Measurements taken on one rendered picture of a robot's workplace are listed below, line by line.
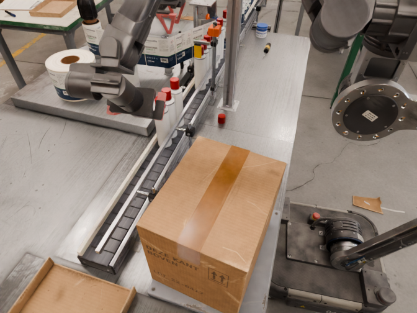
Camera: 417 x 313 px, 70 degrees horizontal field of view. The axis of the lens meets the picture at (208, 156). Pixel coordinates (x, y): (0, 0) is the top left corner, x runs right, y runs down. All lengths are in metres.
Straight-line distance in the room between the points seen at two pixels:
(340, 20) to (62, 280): 0.88
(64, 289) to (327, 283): 1.15
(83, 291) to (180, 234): 0.39
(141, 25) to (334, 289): 1.38
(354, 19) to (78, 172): 0.97
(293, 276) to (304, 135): 1.38
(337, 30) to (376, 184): 1.97
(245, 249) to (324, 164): 1.89
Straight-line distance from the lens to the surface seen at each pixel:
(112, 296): 0.89
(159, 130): 1.06
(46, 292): 0.96
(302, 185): 2.23
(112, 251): 0.89
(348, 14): 0.58
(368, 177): 2.48
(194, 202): 0.65
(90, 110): 1.36
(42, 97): 1.53
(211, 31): 1.20
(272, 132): 1.28
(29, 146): 1.36
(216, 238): 0.60
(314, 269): 1.62
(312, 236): 1.69
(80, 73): 0.67
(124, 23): 0.63
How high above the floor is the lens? 1.64
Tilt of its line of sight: 45 degrees down
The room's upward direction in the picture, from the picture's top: 1 degrees clockwise
